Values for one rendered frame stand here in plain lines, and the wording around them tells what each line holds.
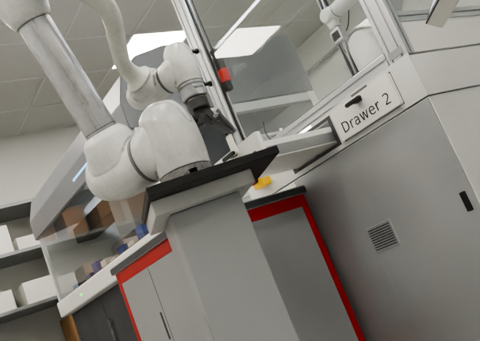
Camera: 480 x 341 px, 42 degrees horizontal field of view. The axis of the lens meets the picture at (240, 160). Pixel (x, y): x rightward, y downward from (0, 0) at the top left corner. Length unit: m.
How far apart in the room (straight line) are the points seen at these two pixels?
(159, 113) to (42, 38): 0.41
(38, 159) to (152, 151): 4.88
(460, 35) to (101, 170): 1.25
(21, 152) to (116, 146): 4.79
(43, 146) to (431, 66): 5.14
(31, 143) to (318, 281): 4.77
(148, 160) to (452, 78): 0.98
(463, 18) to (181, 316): 1.39
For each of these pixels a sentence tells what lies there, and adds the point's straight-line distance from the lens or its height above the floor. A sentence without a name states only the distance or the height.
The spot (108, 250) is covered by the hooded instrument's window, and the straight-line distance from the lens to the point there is 3.50.
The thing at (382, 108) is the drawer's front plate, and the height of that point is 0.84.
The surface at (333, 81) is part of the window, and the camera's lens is 2.23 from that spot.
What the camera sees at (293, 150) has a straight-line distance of 2.09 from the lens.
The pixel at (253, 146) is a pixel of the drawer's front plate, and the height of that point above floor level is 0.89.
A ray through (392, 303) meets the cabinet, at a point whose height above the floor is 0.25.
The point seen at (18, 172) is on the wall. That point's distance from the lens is 6.51.
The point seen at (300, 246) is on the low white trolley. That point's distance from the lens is 2.28.
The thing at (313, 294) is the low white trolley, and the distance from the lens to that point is 2.26.
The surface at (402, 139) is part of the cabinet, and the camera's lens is 2.04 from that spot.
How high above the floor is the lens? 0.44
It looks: 12 degrees up
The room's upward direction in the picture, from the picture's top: 22 degrees counter-clockwise
